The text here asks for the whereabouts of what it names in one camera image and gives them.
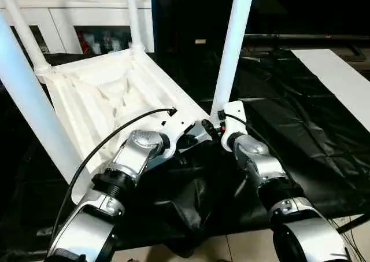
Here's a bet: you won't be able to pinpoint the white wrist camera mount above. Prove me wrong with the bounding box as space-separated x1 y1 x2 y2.
220 99 249 152
157 106 198 159

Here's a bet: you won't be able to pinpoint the black mat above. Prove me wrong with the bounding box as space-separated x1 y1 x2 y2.
0 46 370 259

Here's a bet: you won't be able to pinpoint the white flat sheet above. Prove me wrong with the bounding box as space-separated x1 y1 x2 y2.
290 48 370 119

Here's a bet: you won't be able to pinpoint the white plastic table leg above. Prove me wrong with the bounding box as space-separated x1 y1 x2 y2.
0 11 75 176
0 0 55 77
209 0 257 121
123 0 146 54

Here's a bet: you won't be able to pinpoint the black stand leg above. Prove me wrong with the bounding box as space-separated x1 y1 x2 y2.
336 213 367 234

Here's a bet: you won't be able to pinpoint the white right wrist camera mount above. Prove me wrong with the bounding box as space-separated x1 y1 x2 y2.
220 99 249 152

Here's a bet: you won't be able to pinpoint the black case with gold label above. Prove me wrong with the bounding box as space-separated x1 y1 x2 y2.
151 0 247 60

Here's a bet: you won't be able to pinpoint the black long bar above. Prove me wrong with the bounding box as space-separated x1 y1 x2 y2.
243 32 370 42

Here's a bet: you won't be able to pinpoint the thin floor cables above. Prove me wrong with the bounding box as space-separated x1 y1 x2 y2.
329 215 370 262

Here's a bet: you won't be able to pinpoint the white cabinet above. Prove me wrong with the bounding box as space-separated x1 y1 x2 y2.
0 0 156 55

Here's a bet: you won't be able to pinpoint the red white small bottle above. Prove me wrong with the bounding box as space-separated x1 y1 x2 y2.
77 31 91 54

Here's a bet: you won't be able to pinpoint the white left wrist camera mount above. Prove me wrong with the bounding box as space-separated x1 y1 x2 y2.
157 106 198 159

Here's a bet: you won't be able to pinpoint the white plastic table top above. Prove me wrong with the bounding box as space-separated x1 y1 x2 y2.
34 47 214 207

